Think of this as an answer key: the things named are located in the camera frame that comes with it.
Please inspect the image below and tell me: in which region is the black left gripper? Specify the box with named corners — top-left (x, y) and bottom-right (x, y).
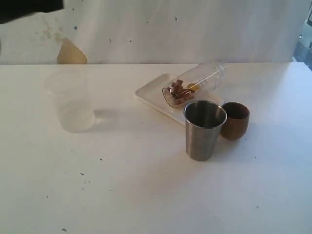
top-left (0, 0), bottom-right (64, 24)

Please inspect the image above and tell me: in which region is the clear glass with tea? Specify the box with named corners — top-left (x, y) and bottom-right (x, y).
top-left (162, 62), bottom-right (225, 108)

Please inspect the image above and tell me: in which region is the clear glass strainer lid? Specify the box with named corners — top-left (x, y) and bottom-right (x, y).
top-left (201, 61), bottom-right (228, 91)

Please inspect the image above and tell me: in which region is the stainless steel cup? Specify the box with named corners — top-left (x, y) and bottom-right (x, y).
top-left (183, 100), bottom-right (227, 161)

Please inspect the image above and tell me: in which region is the brown wooden cup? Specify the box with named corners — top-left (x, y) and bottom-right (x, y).
top-left (220, 102), bottom-right (250, 140)

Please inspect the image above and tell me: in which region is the translucent white plastic container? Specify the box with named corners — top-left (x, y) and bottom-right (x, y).
top-left (44, 70), bottom-right (95, 133)

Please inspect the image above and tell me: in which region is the white rectangular tray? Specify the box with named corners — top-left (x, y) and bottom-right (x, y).
top-left (135, 73), bottom-right (225, 126)

